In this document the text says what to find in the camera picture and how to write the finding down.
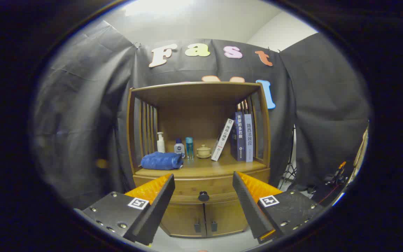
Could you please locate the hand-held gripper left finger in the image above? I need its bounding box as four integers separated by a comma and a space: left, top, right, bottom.
74, 173, 176, 246

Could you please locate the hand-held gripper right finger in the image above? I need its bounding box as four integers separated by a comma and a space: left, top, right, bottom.
232, 171, 324, 244

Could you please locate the wooden drawer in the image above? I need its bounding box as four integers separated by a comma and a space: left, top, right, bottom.
133, 169, 270, 205

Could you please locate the wooden cabinet door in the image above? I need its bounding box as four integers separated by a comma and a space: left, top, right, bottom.
160, 203, 205, 238
205, 201, 249, 237

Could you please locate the wooden countertop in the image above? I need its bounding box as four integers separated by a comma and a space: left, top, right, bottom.
135, 138, 268, 178

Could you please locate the wooden cabinet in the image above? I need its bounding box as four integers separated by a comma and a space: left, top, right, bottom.
126, 82, 272, 238

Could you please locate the blue folded towel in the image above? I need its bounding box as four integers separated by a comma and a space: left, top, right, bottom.
141, 152, 184, 170

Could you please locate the black tripod stand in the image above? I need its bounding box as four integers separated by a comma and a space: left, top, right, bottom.
278, 126, 297, 189

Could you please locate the white bottle with blue cap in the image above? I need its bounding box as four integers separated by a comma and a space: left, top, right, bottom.
174, 138, 185, 158

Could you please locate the pale lavender book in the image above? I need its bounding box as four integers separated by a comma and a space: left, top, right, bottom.
243, 114, 254, 162

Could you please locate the dark blue book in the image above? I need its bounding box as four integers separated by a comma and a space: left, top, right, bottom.
230, 112, 246, 161

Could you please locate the beige lidded teacup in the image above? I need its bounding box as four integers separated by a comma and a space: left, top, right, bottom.
196, 144, 212, 159

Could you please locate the white book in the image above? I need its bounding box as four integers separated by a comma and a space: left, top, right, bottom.
211, 118, 234, 161

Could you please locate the black device with orange tip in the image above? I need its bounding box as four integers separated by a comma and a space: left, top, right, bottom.
324, 161, 349, 186

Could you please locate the black backdrop cloth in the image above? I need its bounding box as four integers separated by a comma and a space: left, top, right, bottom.
34, 19, 372, 210

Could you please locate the light wooden frame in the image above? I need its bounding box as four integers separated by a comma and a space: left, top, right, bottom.
348, 121, 370, 186

